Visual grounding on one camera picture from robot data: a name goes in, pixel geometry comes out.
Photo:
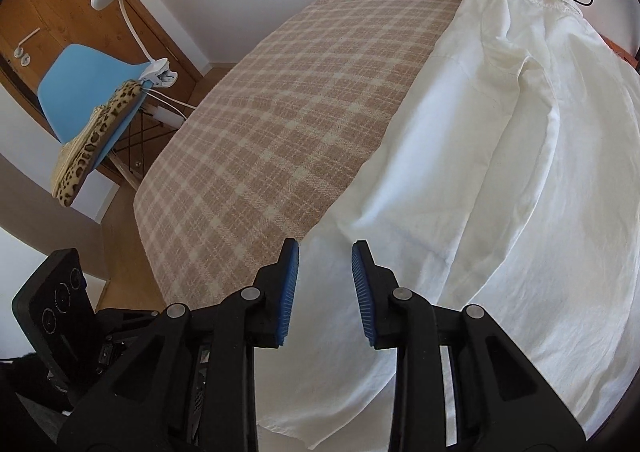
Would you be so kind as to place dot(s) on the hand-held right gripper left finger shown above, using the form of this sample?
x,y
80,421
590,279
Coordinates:
x,y
287,292

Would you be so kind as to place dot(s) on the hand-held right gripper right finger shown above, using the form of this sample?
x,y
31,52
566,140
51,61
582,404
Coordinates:
x,y
361,292

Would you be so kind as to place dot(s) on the white shirt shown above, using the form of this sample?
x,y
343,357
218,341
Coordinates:
x,y
475,182

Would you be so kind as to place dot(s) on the beige plaid blanket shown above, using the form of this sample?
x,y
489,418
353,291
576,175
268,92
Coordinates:
x,y
275,132

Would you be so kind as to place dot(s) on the leopard print cushion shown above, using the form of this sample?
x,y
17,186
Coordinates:
x,y
100,127

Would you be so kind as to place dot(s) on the blue chair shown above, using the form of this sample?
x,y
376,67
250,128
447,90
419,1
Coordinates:
x,y
75,82

